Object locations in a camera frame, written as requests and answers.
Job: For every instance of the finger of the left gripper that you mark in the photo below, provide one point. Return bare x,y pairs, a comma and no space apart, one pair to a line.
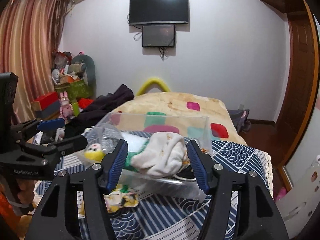
50,124
64,147

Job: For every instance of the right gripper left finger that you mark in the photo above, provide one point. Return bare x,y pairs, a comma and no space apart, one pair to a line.
56,216

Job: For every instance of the yellow plush chick toy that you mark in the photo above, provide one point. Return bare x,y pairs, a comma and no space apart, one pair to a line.
94,152

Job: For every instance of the grey knitted item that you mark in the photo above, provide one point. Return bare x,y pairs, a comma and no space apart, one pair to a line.
106,135

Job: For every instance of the green knitted cloth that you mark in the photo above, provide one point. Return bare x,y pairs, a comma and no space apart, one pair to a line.
131,154

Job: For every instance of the white foam block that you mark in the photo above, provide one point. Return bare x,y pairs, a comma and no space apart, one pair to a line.
135,143

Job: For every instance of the white sock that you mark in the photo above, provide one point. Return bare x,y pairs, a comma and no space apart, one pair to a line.
164,156

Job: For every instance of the operator left hand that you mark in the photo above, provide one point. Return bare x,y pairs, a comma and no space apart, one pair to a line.
26,193

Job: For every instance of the red box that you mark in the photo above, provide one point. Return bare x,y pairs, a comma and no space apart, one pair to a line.
42,102

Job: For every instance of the pink rabbit doll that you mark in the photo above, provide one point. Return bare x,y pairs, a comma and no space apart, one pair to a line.
66,109

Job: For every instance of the black clothes pile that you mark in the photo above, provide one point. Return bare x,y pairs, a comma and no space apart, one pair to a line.
93,113

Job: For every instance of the green cardboard box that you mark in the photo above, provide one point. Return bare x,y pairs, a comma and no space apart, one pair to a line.
75,90

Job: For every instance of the floral fabric scrunchie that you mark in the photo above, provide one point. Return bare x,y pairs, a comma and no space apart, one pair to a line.
122,196

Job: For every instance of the grey-green plush toy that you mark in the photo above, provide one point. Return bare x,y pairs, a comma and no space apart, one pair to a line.
87,71

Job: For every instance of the clear plastic storage box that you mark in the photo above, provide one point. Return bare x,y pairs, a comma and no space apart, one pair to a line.
145,125

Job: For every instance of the striped pink curtain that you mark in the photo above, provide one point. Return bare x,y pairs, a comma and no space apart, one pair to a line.
31,32

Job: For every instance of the dark bag on floor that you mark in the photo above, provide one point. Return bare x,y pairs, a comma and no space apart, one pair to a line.
240,120

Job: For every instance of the yellow curved pillow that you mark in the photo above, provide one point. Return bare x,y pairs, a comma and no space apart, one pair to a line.
153,82

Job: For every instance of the beige patchwork blanket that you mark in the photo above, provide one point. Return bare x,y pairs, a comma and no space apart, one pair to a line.
184,104

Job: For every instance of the brown wooden door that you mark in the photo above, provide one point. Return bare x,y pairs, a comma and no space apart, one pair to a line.
302,83

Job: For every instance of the curved black television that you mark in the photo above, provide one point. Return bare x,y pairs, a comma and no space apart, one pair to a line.
158,11

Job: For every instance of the small wall monitor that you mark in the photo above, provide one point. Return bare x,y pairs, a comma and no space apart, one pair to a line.
158,36

